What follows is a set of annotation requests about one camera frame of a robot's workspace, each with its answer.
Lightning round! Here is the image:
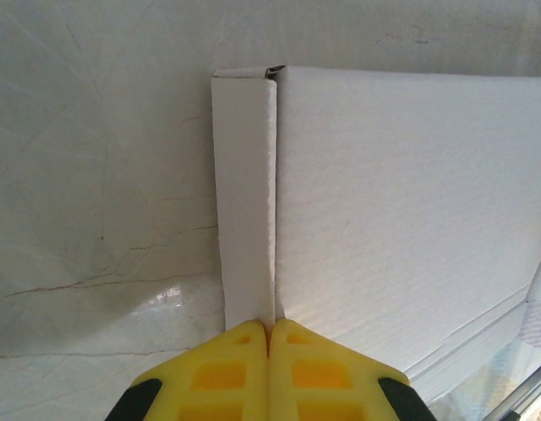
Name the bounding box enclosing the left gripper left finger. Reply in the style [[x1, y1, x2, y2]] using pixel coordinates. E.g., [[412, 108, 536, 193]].
[[105, 318, 270, 421]]

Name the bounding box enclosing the slotted aluminium base rail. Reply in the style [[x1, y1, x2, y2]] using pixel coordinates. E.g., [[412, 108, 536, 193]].
[[484, 376, 541, 421]]

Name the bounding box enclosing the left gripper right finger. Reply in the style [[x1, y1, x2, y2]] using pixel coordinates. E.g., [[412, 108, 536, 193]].
[[266, 318, 436, 421]]

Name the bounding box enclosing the white paper box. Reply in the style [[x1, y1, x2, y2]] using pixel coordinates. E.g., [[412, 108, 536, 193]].
[[210, 64, 541, 404]]

